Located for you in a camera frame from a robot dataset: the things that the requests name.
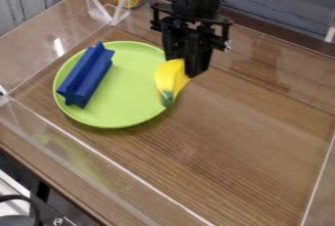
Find green round plate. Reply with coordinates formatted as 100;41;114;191
52;41;166;128

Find blue star-shaped block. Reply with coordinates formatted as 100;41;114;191
56;41;115;109

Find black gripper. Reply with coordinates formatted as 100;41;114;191
150;2;233;78

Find clear acrylic enclosure wall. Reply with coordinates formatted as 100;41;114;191
0;0;335;226

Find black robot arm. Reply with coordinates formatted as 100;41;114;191
150;0;233;78

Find black device with knob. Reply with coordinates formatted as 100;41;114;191
28;202;90;226

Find black cable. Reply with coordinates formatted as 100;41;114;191
0;194;43;226

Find yellow toy banana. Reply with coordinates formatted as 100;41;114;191
154;59;191;108

